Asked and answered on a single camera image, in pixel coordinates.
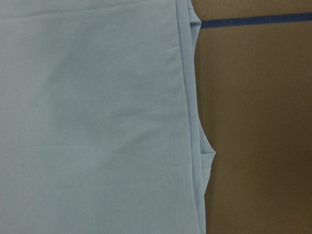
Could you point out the light blue t-shirt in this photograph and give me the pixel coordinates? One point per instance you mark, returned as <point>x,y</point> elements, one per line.
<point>99,126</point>

